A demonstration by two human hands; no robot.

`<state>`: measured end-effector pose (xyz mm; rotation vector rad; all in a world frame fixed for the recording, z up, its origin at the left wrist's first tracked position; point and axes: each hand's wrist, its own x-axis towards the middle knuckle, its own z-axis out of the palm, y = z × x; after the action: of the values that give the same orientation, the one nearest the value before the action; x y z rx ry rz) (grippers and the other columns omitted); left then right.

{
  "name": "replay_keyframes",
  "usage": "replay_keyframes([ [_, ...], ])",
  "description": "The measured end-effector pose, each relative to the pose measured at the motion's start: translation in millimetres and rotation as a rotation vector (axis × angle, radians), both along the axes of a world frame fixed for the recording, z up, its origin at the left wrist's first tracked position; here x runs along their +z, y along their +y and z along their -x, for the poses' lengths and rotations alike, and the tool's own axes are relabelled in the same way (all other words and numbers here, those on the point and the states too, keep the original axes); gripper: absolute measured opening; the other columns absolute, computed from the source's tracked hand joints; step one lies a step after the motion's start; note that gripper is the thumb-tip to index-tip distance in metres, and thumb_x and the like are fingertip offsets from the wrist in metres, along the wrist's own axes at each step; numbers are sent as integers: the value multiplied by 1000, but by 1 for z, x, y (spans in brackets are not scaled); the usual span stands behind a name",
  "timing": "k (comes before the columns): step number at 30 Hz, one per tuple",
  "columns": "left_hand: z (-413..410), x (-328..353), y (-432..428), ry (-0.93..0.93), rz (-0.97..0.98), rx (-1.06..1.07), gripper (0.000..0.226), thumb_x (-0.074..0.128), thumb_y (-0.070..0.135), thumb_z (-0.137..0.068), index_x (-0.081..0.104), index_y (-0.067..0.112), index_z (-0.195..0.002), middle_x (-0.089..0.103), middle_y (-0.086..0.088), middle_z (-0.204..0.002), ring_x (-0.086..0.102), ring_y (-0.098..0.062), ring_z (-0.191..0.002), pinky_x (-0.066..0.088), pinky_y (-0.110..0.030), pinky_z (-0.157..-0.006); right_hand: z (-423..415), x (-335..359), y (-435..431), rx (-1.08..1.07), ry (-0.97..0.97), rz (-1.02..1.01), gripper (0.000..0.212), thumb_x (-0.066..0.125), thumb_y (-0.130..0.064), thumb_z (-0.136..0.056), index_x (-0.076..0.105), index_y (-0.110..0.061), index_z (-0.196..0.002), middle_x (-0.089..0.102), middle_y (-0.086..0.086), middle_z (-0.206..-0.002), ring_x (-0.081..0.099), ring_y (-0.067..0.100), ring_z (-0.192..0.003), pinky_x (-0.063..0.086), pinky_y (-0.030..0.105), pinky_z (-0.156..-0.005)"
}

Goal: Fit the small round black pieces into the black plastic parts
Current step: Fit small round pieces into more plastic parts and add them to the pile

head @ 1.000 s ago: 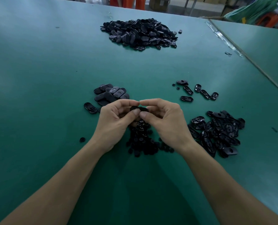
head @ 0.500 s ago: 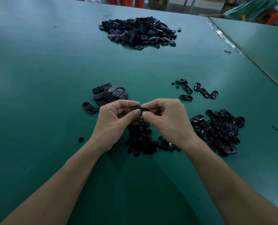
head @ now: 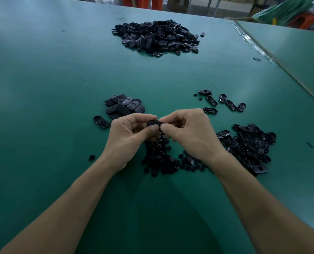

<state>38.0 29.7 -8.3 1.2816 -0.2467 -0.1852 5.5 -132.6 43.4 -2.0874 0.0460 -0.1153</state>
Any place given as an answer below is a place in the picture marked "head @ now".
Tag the person's left hand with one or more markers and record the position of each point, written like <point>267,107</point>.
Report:
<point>126,142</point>

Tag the person's right hand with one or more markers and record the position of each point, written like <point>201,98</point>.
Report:
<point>196,135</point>

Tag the lone black ring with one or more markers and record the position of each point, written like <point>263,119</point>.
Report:
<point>92,157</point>

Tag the pile of small black buttons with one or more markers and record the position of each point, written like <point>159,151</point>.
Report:
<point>159,161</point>

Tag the pile of black oval shells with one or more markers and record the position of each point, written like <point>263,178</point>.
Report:
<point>252,145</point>

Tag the person's left forearm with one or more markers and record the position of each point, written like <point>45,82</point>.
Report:
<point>56,217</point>

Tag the person's right forearm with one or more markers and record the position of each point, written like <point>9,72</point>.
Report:
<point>273,209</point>

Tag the small black plastic scrap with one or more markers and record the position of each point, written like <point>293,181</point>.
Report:
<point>257,59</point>

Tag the small open cardboard box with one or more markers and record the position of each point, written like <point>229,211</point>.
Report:
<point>179,2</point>

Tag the red plastic stool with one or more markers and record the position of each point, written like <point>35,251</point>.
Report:
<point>309,21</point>
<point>150,2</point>
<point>129,1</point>

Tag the green striped bag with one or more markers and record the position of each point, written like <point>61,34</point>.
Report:
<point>283,11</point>

